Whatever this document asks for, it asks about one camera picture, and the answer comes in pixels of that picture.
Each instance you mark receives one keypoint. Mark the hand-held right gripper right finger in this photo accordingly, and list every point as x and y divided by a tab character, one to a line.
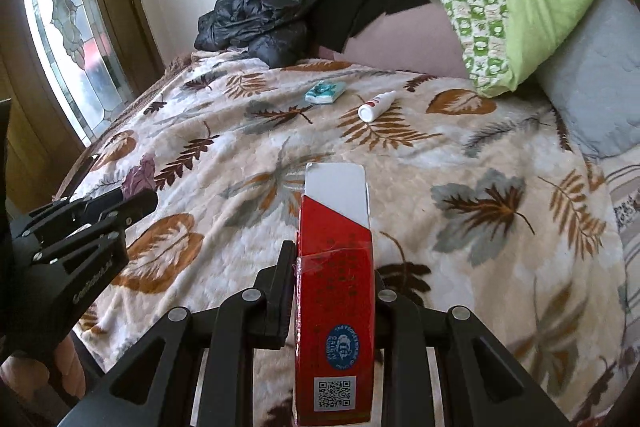
387	307

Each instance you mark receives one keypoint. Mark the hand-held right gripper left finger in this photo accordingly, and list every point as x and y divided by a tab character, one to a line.
280	302

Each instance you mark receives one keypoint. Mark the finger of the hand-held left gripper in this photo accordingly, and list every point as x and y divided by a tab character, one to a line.
135	203
100	244

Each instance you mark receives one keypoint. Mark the red white carton box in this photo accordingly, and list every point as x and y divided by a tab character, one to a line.
335	282

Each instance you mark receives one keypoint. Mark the person's left hand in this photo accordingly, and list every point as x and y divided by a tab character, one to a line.
67	367

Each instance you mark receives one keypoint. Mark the leaf print blanket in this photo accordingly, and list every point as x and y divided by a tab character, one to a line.
450	232

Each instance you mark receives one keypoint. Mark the small white bottle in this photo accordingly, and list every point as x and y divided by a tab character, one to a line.
375	108

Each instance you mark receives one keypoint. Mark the teal white packet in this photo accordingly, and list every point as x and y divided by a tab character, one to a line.
325	92

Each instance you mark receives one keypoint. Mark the black puffer jacket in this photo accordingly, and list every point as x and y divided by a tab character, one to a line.
260	17

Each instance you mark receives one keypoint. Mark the striped floral pillow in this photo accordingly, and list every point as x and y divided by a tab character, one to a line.
627	217

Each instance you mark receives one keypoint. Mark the pink folded quilt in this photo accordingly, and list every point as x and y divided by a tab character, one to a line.
415	42

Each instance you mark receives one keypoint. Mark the black cloth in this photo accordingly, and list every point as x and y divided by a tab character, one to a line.
360	12

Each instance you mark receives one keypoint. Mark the grey quilted pillow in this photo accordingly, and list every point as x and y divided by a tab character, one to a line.
590	82

